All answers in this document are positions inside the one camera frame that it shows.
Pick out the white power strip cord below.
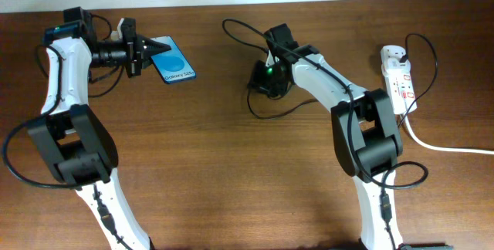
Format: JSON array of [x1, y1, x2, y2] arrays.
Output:
[[401, 99, 494, 156]]

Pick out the black USB charging cable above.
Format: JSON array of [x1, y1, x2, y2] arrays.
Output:
[[246, 32, 439, 127]]

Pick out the white USB charger adapter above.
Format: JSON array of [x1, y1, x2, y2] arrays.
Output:
[[381, 45, 411, 77]]

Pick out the blue smartphone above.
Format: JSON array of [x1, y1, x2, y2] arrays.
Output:
[[151, 36, 197, 84]]

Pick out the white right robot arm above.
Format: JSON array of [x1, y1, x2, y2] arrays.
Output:
[[249, 24, 403, 249]]

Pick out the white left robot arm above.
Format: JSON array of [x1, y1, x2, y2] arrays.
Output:
[[28, 7, 171, 249]]

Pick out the white power strip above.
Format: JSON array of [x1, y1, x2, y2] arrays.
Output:
[[380, 45, 418, 115]]

